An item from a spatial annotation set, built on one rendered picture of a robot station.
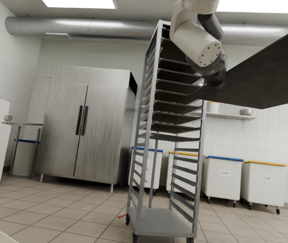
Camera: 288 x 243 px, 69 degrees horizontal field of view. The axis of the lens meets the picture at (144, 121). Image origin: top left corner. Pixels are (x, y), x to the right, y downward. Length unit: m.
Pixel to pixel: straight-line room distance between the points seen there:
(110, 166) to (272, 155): 3.01
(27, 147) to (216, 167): 3.44
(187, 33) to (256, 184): 3.48
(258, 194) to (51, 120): 3.56
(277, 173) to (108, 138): 2.72
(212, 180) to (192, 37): 3.28
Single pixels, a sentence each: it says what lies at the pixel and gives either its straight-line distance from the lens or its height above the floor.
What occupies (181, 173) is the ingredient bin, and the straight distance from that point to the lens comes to 3.60.
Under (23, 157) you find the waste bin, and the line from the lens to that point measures 4.60.
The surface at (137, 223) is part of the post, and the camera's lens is 1.71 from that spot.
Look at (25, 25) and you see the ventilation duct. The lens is 4.67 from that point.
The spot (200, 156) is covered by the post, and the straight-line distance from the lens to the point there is 1.77.
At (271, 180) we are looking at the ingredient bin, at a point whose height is 0.50.
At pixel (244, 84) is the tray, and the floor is 1.00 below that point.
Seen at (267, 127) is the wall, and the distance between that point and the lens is 4.66.
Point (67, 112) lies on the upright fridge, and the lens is 3.80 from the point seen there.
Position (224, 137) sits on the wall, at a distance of 4.39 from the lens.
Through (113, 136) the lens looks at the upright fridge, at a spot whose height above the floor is 0.90.
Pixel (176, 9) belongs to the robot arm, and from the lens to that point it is 0.52.
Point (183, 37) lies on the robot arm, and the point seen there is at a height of 1.00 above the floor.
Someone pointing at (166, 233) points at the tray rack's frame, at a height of 0.14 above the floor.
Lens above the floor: 0.73
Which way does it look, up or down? 8 degrees up
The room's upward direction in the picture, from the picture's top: 7 degrees clockwise
